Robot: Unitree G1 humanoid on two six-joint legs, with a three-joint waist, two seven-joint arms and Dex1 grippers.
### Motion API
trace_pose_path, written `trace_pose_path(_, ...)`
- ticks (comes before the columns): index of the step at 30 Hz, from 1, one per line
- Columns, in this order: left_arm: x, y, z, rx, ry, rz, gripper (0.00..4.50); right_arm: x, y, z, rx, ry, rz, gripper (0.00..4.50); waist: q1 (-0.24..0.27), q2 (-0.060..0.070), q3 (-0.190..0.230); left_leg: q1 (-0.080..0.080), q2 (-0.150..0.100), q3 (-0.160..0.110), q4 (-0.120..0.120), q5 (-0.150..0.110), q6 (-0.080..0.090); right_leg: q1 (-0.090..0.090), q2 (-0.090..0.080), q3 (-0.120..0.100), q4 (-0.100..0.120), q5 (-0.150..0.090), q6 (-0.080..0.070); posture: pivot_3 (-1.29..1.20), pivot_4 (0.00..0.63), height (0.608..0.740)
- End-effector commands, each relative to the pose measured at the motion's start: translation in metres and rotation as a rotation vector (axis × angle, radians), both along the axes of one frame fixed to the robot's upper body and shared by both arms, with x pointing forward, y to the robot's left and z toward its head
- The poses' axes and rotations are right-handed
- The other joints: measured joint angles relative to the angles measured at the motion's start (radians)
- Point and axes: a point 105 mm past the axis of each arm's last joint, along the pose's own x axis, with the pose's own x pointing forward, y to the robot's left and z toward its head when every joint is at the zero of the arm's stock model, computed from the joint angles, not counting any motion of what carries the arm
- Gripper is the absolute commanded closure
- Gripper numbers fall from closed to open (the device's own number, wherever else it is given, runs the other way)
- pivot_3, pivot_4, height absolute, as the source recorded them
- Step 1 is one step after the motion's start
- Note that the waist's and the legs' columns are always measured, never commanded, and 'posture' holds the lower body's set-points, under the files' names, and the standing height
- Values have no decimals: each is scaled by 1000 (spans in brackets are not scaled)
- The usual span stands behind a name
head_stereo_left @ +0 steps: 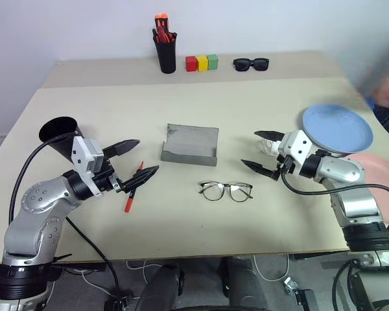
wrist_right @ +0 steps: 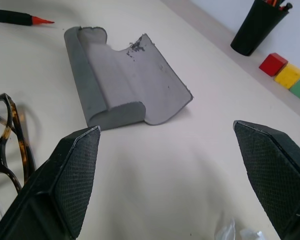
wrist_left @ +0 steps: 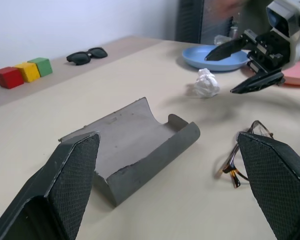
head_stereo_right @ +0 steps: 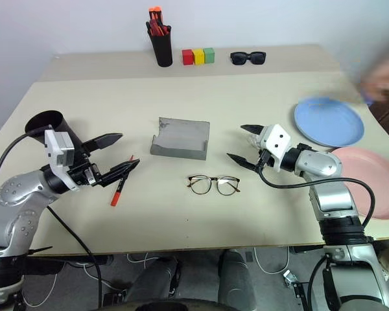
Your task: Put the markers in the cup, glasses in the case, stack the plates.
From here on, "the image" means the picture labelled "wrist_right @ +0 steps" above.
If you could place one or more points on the black pen holder cup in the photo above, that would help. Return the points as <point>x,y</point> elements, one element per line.
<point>255,30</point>

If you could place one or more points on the black pen with red tip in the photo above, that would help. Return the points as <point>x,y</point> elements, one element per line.
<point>12,17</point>

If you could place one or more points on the red wooden block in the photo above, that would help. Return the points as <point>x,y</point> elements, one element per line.
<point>272,65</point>

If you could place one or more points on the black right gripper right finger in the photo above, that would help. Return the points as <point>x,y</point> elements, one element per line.
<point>272,175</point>

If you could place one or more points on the grey glasses case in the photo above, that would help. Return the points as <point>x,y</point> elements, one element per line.
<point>130,82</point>

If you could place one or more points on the yellow wooden block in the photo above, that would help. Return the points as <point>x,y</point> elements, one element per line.
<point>288,76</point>

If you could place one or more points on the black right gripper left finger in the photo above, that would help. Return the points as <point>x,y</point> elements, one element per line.
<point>65,180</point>

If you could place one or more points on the tortoiseshell eyeglasses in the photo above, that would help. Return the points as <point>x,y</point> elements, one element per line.
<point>22,145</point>

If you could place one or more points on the crumpled white paper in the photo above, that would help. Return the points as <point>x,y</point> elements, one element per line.
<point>226,232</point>

